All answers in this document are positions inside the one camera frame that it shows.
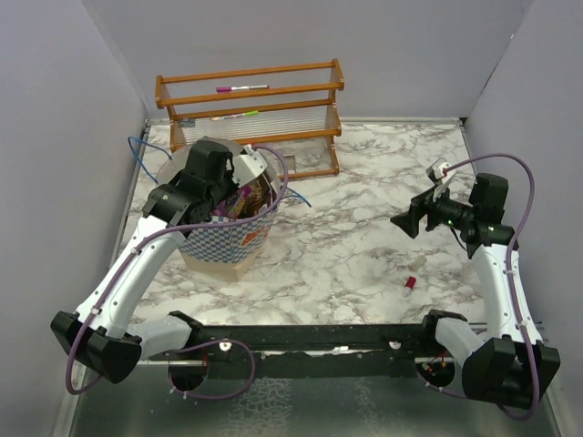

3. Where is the brown kettle chips bag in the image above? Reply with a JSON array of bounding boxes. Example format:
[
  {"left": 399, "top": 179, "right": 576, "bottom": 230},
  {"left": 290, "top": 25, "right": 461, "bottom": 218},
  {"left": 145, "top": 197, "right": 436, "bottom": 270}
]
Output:
[{"left": 241, "top": 176, "right": 272, "bottom": 218}]

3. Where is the small beige cork piece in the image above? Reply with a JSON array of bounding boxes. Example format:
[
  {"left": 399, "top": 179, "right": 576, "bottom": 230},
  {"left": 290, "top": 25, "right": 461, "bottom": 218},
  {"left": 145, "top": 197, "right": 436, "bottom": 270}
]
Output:
[{"left": 408, "top": 256, "right": 427, "bottom": 271}]

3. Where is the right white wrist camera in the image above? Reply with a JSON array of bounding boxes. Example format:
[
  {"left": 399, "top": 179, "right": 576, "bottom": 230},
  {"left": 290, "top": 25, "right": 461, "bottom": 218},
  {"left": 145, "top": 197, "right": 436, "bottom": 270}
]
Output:
[{"left": 425, "top": 158, "right": 456, "bottom": 201}]

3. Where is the purple snack packet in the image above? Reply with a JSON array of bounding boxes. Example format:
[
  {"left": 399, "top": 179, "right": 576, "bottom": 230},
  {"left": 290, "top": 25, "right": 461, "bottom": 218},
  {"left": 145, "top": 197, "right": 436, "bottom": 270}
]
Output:
[{"left": 212, "top": 184, "right": 252, "bottom": 219}]

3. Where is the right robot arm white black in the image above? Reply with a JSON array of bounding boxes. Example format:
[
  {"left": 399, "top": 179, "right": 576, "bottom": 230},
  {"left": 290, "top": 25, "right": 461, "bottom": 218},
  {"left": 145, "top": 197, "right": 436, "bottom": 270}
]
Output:
[{"left": 391, "top": 173, "right": 560, "bottom": 410}]

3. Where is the pink marker pen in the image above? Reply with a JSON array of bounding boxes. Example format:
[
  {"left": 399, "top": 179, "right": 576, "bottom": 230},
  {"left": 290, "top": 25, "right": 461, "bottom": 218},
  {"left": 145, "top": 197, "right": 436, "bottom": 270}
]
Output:
[{"left": 215, "top": 84, "right": 270, "bottom": 94}]

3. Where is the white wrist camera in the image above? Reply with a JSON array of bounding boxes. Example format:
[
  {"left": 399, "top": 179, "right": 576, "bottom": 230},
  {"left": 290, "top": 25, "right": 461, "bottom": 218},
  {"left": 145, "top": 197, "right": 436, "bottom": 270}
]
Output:
[
  {"left": 425, "top": 158, "right": 456, "bottom": 201},
  {"left": 232, "top": 144, "right": 268, "bottom": 187}
]

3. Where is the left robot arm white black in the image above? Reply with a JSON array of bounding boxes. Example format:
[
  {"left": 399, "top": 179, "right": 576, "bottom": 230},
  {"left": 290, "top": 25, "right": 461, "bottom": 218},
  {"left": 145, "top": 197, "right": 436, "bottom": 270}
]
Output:
[{"left": 50, "top": 137, "right": 265, "bottom": 394}]

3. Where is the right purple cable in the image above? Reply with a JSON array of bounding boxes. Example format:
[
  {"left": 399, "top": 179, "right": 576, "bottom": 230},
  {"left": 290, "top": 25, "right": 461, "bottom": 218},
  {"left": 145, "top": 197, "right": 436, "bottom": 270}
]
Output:
[{"left": 416, "top": 152, "right": 543, "bottom": 421}]

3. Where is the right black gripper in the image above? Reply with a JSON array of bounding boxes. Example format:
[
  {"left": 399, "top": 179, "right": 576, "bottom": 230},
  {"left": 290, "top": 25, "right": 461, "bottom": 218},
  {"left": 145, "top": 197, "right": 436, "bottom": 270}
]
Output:
[{"left": 392, "top": 181, "right": 476, "bottom": 238}]

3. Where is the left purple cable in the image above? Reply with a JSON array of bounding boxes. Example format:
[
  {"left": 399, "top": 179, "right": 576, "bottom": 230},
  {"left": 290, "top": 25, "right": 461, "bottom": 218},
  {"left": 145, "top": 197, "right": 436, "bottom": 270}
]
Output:
[{"left": 65, "top": 144, "right": 290, "bottom": 401}]

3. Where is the small red lip balm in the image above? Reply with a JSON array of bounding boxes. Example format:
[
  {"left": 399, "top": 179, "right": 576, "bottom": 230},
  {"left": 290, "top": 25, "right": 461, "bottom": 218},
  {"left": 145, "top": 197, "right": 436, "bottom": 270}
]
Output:
[{"left": 403, "top": 276, "right": 416, "bottom": 297}]

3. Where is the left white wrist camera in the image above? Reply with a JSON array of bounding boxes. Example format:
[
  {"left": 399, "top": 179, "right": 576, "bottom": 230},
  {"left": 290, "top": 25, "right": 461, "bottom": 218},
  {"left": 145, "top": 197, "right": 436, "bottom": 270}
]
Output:
[{"left": 232, "top": 144, "right": 268, "bottom": 187}]

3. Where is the green marker pen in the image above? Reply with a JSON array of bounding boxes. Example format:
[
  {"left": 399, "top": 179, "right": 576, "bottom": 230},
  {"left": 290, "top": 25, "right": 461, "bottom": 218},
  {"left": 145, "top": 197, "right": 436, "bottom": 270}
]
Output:
[{"left": 210, "top": 110, "right": 260, "bottom": 122}]

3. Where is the blue checkered paper bag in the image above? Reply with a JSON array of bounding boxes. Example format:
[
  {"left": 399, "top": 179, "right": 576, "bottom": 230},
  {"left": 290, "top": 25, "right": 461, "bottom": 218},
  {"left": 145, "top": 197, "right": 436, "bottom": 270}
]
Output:
[{"left": 127, "top": 135, "right": 313, "bottom": 282}]

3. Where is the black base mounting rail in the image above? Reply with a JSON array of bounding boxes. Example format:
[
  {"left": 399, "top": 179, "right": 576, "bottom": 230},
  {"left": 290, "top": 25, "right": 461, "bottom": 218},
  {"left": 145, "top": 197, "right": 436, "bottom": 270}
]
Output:
[{"left": 152, "top": 322, "right": 449, "bottom": 380}]

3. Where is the purple cable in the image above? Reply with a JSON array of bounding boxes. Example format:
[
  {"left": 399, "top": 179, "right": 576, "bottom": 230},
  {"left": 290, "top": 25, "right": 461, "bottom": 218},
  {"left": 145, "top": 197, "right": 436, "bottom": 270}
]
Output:
[
  {"left": 65, "top": 144, "right": 290, "bottom": 401},
  {"left": 416, "top": 152, "right": 543, "bottom": 421}
]

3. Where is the wooden two-tier shelf rack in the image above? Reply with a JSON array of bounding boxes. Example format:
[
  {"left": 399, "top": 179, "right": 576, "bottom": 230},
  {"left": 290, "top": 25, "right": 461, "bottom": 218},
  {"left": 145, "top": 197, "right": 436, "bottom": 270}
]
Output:
[{"left": 154, "top": 58, "right": 345, "bottom": 179}]

